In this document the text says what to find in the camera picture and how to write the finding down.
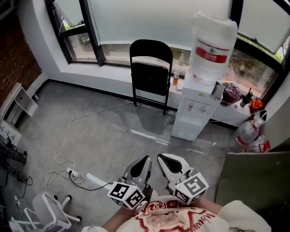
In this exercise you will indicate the olive green board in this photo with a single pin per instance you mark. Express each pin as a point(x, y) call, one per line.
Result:
point(253, 181)

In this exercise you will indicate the clear bottle with dark liquid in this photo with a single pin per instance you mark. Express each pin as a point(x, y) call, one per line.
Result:
point(245, 100)

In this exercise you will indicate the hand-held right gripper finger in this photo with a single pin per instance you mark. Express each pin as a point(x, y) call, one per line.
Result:
point(166, 173)
point(179, 162)

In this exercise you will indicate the small orange drink bottle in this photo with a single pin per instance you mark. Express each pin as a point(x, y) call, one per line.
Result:
point(176, 80)

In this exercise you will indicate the plastic-wrapped full water jug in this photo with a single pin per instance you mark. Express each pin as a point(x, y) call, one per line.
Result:
point(210, 40)

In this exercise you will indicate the orange plastic bag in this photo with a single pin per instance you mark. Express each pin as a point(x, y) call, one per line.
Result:
point(257, 104)

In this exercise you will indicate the white office chair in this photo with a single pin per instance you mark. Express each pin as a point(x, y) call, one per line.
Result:
point(45, 208)

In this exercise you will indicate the colourful patterned helmet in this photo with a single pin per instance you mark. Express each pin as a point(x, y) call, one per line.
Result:
point(231, 93)

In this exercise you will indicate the person's right forearm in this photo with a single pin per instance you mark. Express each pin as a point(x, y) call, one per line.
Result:
point(208, 205)

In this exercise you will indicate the smartphone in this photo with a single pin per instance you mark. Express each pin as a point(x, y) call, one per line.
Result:
point(218, 90)

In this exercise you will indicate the white roller blind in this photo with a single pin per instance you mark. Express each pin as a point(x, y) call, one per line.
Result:
point(147, 20)

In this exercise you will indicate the black folding chair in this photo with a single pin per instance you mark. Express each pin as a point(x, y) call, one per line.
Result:
point(150, 79)

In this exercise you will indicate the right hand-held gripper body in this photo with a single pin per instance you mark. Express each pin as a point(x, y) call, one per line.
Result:
point(191, 187)

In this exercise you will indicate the white flat floor strip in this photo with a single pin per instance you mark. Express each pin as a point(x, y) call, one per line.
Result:
point(95, 179)

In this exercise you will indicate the white drawer cabinet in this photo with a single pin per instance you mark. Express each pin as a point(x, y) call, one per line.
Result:
point(9, 133)

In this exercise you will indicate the white power strip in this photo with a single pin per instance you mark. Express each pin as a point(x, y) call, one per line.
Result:
point(73, 172)

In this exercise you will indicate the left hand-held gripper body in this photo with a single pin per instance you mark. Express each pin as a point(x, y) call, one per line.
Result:
point(125, 194)

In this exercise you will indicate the cream shirt with red print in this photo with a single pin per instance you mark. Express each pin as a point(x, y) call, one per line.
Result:
point(170, 217)

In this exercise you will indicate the white side desk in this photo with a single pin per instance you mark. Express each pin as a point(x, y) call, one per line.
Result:
point(22, 99)

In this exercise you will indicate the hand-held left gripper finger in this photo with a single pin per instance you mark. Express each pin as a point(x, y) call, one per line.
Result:
point(129, 170)
point(146, 172)

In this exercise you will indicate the white water dispenser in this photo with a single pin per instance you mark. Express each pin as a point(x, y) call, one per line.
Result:
point(192, 117)

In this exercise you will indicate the person's left forearm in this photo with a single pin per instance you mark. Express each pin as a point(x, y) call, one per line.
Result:
point(117, 218)

